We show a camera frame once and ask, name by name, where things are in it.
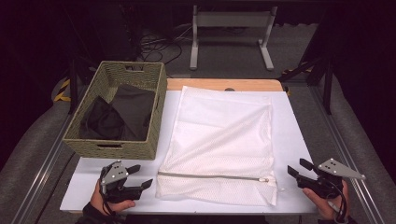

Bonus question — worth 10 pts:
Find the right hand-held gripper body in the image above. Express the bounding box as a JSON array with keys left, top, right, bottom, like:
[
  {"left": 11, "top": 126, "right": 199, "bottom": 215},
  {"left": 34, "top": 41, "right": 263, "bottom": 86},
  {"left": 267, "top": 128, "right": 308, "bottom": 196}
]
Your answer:
[{"left": 297, "top": 158, "right": 367, "bottom": 200}]

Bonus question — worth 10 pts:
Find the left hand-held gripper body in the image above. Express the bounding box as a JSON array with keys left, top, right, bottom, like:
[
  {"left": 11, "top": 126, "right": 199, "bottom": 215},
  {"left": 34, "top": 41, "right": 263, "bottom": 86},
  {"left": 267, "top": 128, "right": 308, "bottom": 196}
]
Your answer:
[{"left": 100, "top": 160, "right": 143, "bottom": 203}]

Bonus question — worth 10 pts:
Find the green woven basket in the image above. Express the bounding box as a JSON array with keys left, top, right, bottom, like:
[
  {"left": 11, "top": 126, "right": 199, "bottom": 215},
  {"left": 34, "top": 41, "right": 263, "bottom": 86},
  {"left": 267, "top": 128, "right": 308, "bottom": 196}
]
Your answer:
[{"left": 62, "top": 60, "right": 168, "bottom": 161}]

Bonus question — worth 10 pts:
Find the black garment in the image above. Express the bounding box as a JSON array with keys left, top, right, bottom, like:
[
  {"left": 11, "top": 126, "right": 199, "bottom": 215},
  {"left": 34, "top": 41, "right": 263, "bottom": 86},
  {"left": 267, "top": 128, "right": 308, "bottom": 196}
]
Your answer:
[{"left": 78, "top": 95, "right": 125, "bottom": 141}]

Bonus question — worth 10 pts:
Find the dark grey garment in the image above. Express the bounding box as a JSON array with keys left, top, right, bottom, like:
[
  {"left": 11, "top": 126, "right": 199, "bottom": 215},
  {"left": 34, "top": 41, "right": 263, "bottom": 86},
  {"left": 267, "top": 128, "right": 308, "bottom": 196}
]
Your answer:
[{"left": 110, "top": 83, "right": 157, "bottom": 142}]

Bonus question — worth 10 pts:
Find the white mesh laundry bag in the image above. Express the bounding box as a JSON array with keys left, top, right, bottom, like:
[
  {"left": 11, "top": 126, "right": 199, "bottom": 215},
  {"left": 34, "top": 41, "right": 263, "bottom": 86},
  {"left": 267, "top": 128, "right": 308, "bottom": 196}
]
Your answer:
[{"left": 154, "top": 86, "right": 278, "bottom": 207}]

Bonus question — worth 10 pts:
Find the person's left hand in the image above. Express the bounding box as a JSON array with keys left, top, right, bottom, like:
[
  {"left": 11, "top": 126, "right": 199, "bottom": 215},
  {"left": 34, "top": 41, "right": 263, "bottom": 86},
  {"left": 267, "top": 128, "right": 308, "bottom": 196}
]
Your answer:
[{"left": 90, "top": 180, "right": 136, "bottom": 216}]

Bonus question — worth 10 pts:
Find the person's right hand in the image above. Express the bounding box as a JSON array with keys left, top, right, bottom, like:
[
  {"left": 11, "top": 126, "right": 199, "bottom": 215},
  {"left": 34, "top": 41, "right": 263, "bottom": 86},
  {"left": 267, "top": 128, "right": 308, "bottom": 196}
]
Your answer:
[{"left": 302, "top": 180, "right": 349, "bottom": 221}]

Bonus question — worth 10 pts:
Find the white table mat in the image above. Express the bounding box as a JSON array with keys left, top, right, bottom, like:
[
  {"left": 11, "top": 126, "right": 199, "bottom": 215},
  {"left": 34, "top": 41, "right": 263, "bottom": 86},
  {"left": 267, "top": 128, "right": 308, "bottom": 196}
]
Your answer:
[{"left": 59, "top": 90, "right": 320, "bottom": 216}]

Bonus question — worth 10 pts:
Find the black metal stand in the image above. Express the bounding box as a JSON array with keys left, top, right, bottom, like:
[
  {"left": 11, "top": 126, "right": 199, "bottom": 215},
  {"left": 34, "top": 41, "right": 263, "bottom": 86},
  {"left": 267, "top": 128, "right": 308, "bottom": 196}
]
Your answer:
[
  {"left": 66, "top": 57, "right": 97, "bottom": 115},
  {"left": 278, "top": 55, "right": 334, "bottom": 116}
]

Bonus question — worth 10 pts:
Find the yellow black floor tape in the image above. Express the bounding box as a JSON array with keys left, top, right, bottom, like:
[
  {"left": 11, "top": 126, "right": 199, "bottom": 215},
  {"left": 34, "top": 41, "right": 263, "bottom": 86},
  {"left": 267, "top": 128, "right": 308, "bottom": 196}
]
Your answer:
[
  {"left": 53, "top": 77, "right": 72, "bottom": 103},
  {"left": 281, "top": 62, "right": 312, "bottom": 76}
]

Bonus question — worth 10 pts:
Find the white metal stand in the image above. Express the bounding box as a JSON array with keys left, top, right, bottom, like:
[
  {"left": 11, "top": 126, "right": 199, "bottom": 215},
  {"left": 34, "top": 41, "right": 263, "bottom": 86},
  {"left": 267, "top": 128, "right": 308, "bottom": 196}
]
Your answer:
[{"left": 189, "top": 4, "right": 278, "bottom": 72}]

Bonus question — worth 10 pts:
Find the metal floor rail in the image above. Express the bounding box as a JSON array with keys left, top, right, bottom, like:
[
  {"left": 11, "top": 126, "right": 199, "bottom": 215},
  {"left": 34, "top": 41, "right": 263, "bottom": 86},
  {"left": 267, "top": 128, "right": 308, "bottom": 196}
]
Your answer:
[
  {"left": 307, "top": 85, "right": 387, "bottom": 224},
  {"left": 10, "top": 115, "right": 74, "bottom": 224}
]

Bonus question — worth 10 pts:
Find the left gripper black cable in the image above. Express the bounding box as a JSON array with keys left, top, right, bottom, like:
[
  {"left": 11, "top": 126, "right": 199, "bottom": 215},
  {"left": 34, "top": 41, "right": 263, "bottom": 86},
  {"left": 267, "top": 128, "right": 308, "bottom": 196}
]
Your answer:
[{"left": 98, "top": 180, "right": 117, "bottom": 217}]

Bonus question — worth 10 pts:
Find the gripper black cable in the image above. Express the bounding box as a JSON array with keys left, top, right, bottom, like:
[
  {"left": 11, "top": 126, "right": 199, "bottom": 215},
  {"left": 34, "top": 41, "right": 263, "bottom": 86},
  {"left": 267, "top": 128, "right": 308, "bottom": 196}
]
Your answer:
[
  {"left": 326, "top": 178, "right": 349, "bottom": 224},
  {"left": 98, "top": 180, "right": 117, "bottom": 217}
]

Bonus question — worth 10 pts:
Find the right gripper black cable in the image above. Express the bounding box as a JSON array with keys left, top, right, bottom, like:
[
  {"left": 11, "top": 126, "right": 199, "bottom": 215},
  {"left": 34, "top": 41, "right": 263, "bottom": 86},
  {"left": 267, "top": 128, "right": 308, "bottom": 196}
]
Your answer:
[{"left": 326, "top": 178, "right": 349, "bottom": 224}]

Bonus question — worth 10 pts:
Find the bundle of floor cables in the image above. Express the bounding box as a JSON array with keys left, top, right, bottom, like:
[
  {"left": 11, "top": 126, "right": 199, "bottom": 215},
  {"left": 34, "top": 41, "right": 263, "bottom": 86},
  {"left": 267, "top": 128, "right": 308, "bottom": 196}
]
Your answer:
[{"left": 136, "top": 26, "right": 194, "bottom": 64}]

